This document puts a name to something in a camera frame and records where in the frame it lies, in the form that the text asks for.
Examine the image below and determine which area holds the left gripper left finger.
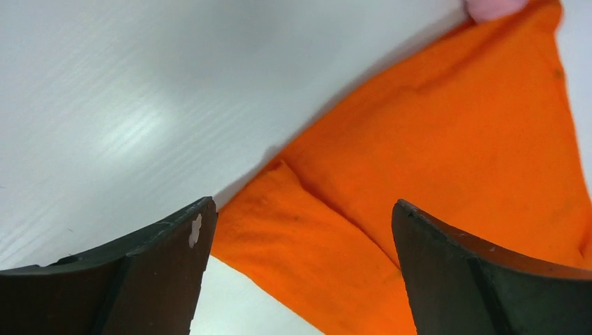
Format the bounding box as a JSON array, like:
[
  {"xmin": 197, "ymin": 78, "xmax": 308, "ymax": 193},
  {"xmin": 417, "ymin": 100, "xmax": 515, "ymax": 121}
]
[{"xmin": 1, "ymin": 197, "xmax": 218, "ymax": 334}]

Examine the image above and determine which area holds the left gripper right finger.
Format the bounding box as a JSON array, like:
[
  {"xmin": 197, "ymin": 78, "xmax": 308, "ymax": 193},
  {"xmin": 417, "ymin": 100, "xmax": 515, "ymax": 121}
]
[{"xmin": 392, "ymin": 200, "xmax": 591, "ymax": 334}]

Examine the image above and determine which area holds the orange t shirt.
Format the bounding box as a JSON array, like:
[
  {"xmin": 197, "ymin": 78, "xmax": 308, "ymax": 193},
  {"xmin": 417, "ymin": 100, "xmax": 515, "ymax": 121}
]
[{"xmin": 212, "ymin": 1, "xmax": 591, "ymax": 334}]

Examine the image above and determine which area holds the folded pink t shirt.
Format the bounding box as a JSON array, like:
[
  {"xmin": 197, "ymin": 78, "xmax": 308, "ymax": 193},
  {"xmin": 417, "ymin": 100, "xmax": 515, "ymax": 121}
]
[{"xmin": 464, "ymin": 0, "xmax": 529, "ymax": 23}]

